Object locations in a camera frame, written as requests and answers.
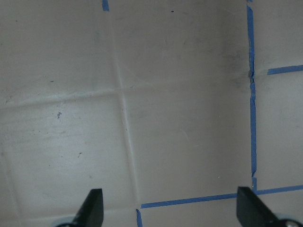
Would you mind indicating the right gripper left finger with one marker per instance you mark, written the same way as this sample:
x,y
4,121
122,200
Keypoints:
x,y
91,212

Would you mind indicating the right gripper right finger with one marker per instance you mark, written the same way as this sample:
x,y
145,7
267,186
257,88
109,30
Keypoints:
x,y
252,212

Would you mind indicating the brown paper table cover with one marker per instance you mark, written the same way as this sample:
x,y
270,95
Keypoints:
x,y
168,106

